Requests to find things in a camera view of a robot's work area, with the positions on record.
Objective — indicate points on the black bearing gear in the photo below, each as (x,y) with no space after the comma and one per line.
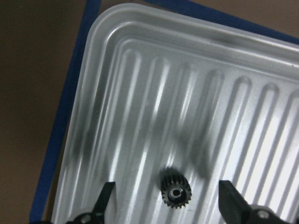
(175,188)

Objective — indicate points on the silver ribbed metal tray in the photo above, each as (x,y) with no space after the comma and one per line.
(162,90)

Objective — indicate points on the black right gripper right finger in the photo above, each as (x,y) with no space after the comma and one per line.
(234,209)

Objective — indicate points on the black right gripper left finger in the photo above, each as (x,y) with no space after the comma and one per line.
(97,215)

